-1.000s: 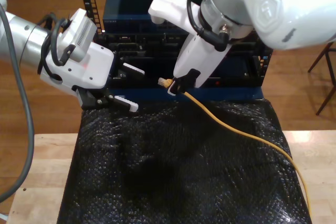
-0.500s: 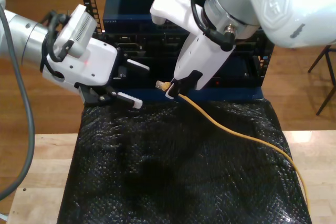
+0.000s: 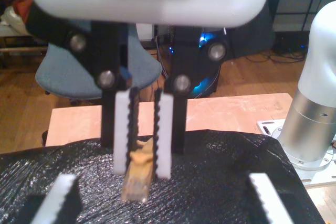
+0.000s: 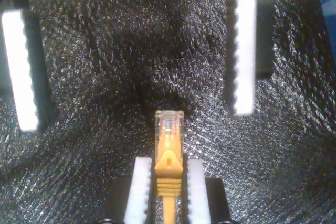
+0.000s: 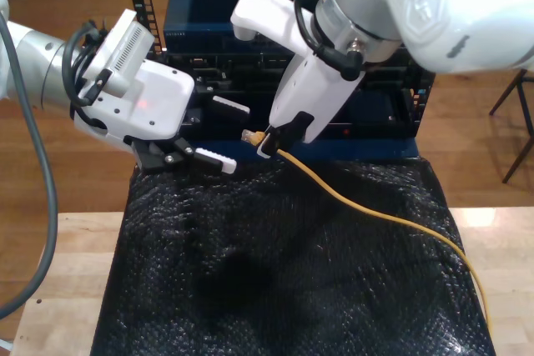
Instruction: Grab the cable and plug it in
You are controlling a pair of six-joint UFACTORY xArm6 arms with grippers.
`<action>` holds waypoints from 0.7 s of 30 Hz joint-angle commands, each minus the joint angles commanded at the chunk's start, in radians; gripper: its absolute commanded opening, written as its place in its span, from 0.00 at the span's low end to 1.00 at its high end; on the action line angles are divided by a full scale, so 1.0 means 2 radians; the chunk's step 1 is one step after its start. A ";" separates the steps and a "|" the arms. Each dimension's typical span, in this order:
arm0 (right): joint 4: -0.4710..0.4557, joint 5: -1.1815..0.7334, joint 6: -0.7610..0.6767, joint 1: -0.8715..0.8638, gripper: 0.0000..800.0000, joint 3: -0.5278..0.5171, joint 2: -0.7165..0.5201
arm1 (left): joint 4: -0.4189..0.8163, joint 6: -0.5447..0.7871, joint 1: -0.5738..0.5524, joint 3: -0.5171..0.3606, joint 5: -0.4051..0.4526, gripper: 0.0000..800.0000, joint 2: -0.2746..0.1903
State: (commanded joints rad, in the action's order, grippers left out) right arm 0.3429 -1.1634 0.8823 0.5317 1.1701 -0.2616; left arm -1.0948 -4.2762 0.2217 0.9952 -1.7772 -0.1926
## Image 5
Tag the dark-legged stool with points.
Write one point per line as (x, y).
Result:
(507, 92)

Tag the black rack server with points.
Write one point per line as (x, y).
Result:
(233, 68)

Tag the blue flat base box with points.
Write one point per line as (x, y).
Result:
(354, 149)

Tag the black bubble mat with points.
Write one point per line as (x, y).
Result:
(292, 289)

